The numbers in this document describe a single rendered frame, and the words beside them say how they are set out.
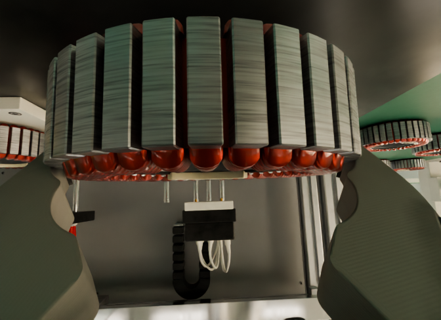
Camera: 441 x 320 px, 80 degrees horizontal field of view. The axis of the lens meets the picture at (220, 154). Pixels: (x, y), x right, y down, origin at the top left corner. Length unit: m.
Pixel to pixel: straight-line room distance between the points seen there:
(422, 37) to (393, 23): 0.03
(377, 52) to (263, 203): 0.41
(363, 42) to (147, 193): 0.47
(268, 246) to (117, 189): 0.33
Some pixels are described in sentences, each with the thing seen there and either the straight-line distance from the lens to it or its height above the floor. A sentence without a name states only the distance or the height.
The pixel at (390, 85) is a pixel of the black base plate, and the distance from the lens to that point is 0.30.
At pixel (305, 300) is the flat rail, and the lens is 0.45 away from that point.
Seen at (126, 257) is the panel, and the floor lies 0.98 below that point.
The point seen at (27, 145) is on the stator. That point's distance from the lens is 0.35.
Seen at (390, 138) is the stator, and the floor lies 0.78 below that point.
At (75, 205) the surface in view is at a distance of 0.50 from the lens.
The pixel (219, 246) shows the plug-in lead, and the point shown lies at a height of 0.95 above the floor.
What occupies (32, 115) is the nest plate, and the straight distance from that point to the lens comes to 0.32.
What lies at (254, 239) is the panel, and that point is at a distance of 0.57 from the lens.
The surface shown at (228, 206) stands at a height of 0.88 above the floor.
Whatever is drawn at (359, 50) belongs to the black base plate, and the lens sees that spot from 0.22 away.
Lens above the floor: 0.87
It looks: 9 degrees down
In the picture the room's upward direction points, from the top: 178 degrees clockwise
